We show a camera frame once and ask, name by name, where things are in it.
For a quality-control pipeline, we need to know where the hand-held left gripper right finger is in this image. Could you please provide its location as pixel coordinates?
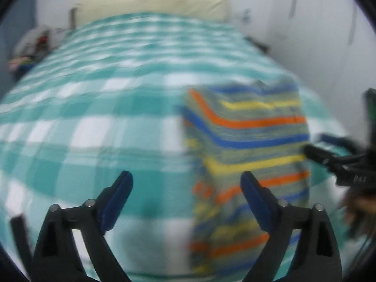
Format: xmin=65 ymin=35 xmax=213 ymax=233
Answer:
xmin=240 ymin=171 xmax=343 ymax=282

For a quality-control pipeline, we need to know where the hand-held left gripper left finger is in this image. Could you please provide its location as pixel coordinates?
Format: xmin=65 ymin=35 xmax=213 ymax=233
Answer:
xmin=31 ymin=171 xmax=133 ymax=282

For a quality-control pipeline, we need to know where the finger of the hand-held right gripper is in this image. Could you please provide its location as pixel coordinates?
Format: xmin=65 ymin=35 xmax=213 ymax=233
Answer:
xmin=303 ymin=145 xmax=343 ymax=172
xmin=320 ymin=133 xmax=365 ymax=157

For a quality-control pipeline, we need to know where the striped knit sweater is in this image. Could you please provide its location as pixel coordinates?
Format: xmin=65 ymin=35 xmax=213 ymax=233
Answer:
xmin=180 ymin=79 xmax=312 ymax=279

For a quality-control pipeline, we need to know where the pile of clothes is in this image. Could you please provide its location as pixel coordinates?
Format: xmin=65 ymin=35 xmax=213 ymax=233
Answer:
xmin=8 ymin=26 xmax=69 ymax=74

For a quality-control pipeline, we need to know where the person's right hand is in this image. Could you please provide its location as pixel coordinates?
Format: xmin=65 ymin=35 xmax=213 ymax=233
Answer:
xmin=338 ymin=188 xmax=376 ymax=237

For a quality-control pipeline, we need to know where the teal plaid bedsheet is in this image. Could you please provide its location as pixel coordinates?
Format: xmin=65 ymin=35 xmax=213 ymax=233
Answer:
xmin=0 ymin=12 xmax=353 ymax=282

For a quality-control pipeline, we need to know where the dark smartphone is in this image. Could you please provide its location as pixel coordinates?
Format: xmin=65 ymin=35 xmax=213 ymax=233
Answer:
xmin=10 ymin=214 xmax=33 ymax=274

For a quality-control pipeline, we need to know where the white wardrobe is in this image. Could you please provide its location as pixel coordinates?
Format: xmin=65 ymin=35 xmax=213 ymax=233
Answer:
xmin=264 ymin=0 xmax=368 ymax=100

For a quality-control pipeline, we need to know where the dark bedside table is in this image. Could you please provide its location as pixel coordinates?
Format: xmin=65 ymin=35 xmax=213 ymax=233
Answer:
xmin=243 ymin=36 xmax=270 ymax=54

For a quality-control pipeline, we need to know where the cream pillow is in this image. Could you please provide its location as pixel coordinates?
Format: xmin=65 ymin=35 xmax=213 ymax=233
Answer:
xmin=72 ymin=0 xmax=231 ymax=23

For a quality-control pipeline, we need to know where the blue grey curtain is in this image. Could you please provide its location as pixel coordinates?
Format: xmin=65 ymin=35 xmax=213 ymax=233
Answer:
xmin=3 ymin=0 xmax=40 ymax=65

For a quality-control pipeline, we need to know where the white wall-mounted holder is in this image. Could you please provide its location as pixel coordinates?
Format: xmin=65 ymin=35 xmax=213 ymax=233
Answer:
xmin=237 ymin=8 xmax=254 ymax=22

